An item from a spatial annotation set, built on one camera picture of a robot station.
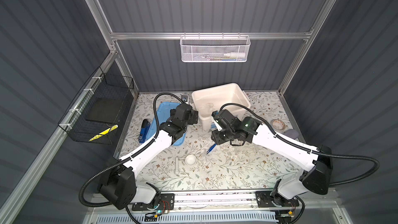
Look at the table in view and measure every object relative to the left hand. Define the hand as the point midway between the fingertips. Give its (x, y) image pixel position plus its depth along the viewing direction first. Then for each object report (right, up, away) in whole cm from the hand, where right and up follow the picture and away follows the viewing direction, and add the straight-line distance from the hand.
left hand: (187, 110), depth 83 cm
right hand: (+15, -13, -7) cm, 21 cm away
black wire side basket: (-42, -1, -11) cm, 43 cm away
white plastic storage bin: (+15, +7, +19) cm, 25 cm away
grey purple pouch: (+63, -14, +11) cm, 66 cm away
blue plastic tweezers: (+14, -23, +8) cm, 28 cm away
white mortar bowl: (+2, -27, +2) cm, 28 cm away
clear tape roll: (+59, -10, +19) cm, 62 cm away
